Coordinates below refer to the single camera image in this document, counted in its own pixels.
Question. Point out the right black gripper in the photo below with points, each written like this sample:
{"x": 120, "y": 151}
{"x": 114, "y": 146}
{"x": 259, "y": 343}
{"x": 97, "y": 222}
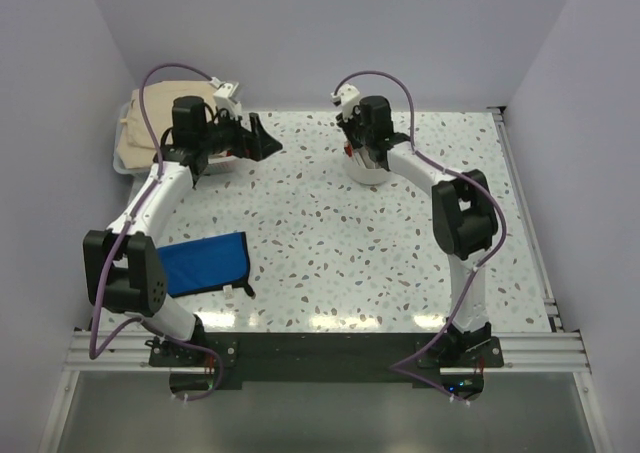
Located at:
{"x": 345, "y": 126}

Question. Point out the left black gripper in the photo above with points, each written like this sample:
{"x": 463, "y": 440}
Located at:
{"x": 254, "y": 145}

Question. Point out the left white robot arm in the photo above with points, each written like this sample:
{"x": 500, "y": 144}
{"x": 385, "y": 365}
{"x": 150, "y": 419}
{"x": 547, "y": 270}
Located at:
{"x": 123, "y": 270}

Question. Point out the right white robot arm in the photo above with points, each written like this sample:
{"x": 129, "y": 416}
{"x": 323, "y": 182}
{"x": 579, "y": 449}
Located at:
{"x": 464, "y": 221}

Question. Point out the round white divided organizer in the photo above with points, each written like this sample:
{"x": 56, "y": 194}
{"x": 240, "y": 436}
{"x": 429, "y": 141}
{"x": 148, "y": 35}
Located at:
{"x": 372, "y": 175}

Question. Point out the white plastic basket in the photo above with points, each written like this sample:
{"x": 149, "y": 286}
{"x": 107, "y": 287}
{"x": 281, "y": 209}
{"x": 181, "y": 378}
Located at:
{"x": 133, "y": 148}

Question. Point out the beige folded cloth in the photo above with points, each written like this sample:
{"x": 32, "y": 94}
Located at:
{"x": 159, "y": 98}

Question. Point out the blue fabric pouch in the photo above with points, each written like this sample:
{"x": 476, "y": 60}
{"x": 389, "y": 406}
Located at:
{"x": 218, "y": 263}

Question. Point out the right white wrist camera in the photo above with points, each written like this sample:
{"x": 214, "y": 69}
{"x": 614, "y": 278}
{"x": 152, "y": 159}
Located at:
{"x": 346, "y": 99}

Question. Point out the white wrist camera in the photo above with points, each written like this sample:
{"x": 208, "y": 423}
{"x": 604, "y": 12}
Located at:
{"x": 346, "y": 99}
{"x": 227, "y": 97}

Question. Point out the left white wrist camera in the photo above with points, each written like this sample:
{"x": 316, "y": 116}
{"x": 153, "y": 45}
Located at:
{"x": 227, "y": 97}

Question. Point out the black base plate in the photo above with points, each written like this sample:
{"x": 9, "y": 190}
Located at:
{"x": 286, "y": 357}

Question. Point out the aluminium frame rail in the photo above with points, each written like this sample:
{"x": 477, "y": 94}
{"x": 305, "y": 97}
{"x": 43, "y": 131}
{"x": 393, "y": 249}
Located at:
{"x": 507, "y": 352}

